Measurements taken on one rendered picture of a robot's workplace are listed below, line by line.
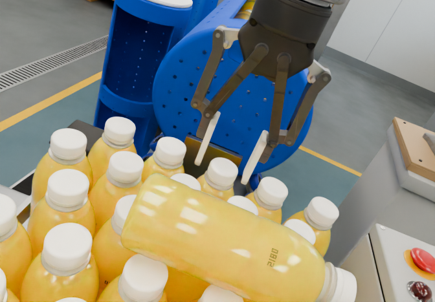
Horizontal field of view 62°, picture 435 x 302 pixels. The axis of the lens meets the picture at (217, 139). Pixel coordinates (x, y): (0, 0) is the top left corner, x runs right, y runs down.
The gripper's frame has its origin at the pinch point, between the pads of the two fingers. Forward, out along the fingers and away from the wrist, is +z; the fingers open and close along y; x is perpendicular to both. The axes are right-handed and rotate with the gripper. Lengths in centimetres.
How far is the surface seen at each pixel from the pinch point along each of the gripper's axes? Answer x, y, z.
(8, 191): -2.8, 32.1, 26.7
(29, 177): -71, 72, 98
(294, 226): 6.1, -10.1, 2.4
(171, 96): -17.3, 12.2, 5.1
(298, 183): -170, -62, 113
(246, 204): 5.6, -4.1, 2.4
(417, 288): 8.9, -24.5, 1.8
